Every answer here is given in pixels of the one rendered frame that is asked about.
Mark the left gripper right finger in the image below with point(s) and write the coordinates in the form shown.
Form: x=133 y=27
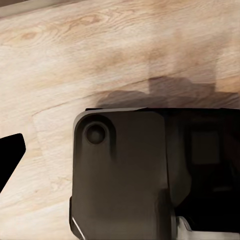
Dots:
x=232 y=149

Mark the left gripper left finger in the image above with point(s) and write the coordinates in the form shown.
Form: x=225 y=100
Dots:
x=12 y=149

